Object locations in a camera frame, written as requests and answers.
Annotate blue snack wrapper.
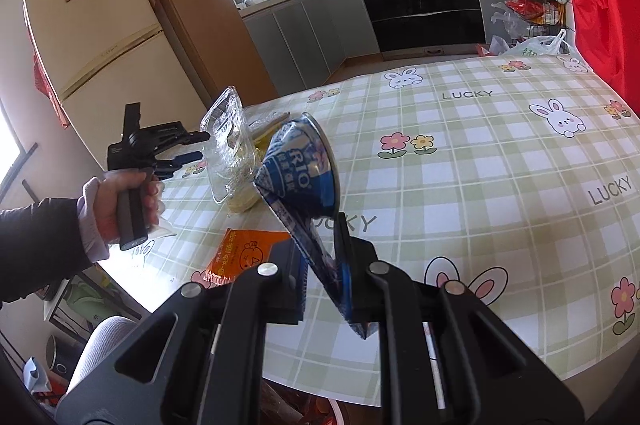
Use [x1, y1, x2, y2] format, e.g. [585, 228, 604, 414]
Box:
[254, 113, 380, 339]

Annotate grey kitchen cabinets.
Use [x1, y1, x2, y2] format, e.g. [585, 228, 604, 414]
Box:
[242, 0, 380, 96]

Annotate cream refrigerator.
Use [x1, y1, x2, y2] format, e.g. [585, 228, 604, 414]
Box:
[23, 0, 205, 166]

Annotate checkered bunny tablecloth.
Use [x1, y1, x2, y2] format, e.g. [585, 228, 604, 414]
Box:
[96, 54, 640, 408]

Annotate dark sleeve left forearm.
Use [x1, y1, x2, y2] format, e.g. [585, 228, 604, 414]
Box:
[0, 178, 108, 304]

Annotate black oven stove unit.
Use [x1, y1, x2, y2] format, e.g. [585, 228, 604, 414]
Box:
[363, 0, 486, 52]

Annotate white plastic bag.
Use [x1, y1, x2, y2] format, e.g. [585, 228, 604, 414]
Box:
[488, 29, 570, 58]

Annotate orange sachet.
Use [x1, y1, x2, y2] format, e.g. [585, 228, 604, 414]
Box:
[192, 229, 288, 289]

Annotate clear plastic tray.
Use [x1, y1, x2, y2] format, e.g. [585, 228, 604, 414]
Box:
[200, 86, 257, 204]

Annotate left hand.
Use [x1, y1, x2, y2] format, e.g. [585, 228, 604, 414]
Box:
[93, 169, 163, 244]

